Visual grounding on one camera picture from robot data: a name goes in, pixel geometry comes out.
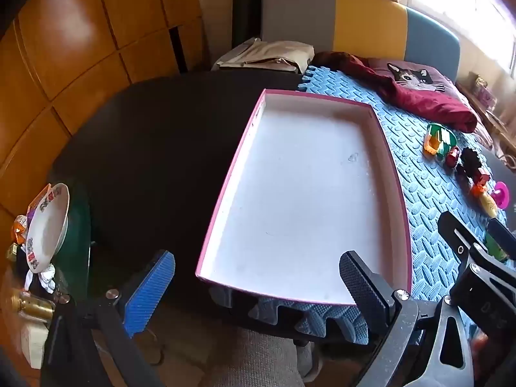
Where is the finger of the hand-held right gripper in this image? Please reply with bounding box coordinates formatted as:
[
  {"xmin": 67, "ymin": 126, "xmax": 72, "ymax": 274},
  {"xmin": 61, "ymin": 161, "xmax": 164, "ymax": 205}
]
[
  {"xmin": 488, "ymin": 220, "xmax": 516, "ymax": 256},
  {"xmin": 437, "ymin": 211, "xmax": 516, "ymax": 281}
]

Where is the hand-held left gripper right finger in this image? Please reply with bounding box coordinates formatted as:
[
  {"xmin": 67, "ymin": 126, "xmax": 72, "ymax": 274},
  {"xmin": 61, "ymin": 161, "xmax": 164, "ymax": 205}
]
[{"xmin": 339, "ymin": 251, "xmax": 476, "ymax": 387}]

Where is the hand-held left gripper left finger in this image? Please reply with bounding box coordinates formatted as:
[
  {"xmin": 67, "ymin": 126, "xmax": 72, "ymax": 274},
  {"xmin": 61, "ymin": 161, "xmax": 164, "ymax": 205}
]
[{"xmin": 44, "ymin": 250, "xmax": 176, "ymax": 387}]

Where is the yellow plastic toy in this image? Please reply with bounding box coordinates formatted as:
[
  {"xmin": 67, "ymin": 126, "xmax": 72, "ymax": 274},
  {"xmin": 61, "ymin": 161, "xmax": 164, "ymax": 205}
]
[{"xmin": 478, "ymin": 193, "xmax": 498, "ymax": 215}]

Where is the magenta round toy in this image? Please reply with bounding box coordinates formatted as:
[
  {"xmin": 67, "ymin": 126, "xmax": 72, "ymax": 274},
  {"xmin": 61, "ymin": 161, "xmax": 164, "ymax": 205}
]
[{"xmin": 492, "ymin": 181, "xmax": 511, "ymax": 210}]

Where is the dark brown plastic toy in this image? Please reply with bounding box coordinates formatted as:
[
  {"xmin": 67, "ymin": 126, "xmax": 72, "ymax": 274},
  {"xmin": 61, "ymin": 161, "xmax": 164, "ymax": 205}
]
[{"xmin": 455, "ymin": 147, "xmax": 484, "ymax": 182}]

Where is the orange plastic scoop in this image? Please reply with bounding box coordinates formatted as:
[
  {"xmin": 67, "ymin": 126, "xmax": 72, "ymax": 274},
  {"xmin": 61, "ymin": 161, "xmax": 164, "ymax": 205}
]
[{"xmin": 423, "ymin": 135, "xmax": 442, "ymax": 157}]

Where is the green plastic funnel toy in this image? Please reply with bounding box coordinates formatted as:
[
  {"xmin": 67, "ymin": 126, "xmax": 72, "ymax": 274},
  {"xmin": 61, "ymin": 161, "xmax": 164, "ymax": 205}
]
[{"xmin": 427, "ymin": 123, "xmax": 458, "ymax": 158}]

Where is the pink-edged white box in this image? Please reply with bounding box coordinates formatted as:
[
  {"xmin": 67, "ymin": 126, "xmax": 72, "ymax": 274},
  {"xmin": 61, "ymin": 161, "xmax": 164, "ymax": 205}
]
[{"xmin": 194, "ymin": 89, "xmax": 412, "ymax": 306}]

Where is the blue foam mat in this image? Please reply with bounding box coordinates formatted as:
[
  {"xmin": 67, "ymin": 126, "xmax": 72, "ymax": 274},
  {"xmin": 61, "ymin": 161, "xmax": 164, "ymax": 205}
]
[{"xmin": 210, "ymin": 65, "xmax": 509, "ymax": 345}]

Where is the dark green round container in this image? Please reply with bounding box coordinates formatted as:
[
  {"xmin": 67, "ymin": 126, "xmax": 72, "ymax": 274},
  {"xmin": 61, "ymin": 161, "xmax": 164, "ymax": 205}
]
[{"xmin": 56, "ymin": 185, "xmax": 95, "ymax": 303}]

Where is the lilac bed quilt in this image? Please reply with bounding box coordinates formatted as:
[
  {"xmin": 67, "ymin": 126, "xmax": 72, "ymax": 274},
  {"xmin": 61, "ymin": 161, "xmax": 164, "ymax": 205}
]
[{"xmin": 475, "ymin": 124, "xmax": 496, "ymax": 151}]

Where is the white crumpled tissue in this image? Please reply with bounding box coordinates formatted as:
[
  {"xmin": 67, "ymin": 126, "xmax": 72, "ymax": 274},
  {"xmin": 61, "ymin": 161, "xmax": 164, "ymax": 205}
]
[{"xmin": 24, "ymin": 266, "xmax": 57, "ymax": 293}]

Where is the wooden side desk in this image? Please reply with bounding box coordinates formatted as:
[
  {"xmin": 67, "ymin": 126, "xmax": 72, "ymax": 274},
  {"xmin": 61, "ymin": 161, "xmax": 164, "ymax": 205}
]
[{"xmin": 455, "ymin": 81, "xmax": 516, "ymax": 158}]

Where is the brass cylinder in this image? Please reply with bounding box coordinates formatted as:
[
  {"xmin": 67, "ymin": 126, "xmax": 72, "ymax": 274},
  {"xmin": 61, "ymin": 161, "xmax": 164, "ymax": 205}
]
[{"xmin": 10, "ymin": 290, "xmax": 55, "ymax": 325}]

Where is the white floral plate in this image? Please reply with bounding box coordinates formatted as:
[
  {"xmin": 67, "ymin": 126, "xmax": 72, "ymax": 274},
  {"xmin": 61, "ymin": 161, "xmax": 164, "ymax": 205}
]
[{"xmin": 25, "ymin": 183, "xmax": 70, "ymax": 273}]

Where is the person's grey trousered leg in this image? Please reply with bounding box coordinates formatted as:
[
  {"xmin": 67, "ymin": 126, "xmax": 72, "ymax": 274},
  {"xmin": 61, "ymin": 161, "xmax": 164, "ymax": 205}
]
[{"xmin": 210, "ymin": 326, "xmax": 307, "ymax": 387}]

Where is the maroon blanket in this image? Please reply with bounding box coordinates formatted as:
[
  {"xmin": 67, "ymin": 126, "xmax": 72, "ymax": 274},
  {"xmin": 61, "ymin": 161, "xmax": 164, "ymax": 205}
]
[{"xmin": 312, "ymin": 52, "xmax": 480, "ymax": 133}]

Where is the small orange object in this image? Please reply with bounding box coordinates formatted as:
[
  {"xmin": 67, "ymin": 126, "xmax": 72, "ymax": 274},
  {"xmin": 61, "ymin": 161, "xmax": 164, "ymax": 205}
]
[{"xmin": 10, "ymin": 215, "xmax": 29, "ymax": 246}]

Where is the pink storage box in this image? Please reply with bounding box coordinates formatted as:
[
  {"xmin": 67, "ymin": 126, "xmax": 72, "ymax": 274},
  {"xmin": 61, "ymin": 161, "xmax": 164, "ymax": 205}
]
[{"xmin": 471, "ymin": 73, "xmax": 498, "ymax": 107}]

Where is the cat print pillow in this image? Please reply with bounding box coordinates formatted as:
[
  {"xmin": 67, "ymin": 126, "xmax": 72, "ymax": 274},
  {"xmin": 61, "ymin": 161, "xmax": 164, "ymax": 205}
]
[{"xmin": 369, "ymin": 58, "xmax": 458, "ymax": 93}]

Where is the window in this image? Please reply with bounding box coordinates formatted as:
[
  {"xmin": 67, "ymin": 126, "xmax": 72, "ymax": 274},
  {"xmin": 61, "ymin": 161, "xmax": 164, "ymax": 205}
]
[{"xmin": 407, "ymin": 0, "xmax": 516, "ymax": 73}]

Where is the grey yellow blue headboard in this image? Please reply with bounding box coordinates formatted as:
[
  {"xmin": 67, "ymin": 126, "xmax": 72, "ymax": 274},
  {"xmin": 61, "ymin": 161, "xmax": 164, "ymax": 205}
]
[{"xmin": 260, "ymin": 0, "xmax": 461, "ymax": 83}]

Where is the beige canvas bag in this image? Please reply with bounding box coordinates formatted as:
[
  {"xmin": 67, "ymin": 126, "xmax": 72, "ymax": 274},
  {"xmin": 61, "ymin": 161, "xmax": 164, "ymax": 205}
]
[{"xmin": 212, "ymin": 38, "xmax": 315, "ymax": 75}]

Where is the wooden wardrobe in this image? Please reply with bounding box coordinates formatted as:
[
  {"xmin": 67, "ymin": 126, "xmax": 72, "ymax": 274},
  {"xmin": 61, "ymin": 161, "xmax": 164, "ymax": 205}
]
[{"xmin": 0, "ymin": 0, "xmax": 206, "ymax": 218}]

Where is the black rolled mat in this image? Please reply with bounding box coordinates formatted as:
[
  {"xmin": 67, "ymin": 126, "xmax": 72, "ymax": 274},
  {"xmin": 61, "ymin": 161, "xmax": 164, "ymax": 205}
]
[{"xmin": 232, "ymin": 0, "xmax": 267, "ymax": 49}]

